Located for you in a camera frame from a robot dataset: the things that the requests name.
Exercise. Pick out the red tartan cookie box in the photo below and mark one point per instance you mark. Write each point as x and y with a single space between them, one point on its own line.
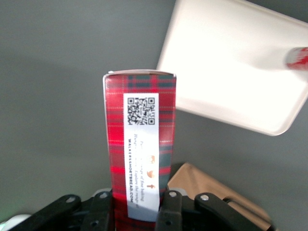
140 134

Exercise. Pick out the white rectangular tray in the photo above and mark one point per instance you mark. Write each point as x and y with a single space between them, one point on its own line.
231 62

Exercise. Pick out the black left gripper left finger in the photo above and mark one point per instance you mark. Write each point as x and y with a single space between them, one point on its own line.
98 211

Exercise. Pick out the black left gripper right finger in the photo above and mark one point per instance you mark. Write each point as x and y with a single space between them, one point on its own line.
168 211

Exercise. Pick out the red soda can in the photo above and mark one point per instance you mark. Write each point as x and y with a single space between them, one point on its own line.
298 59

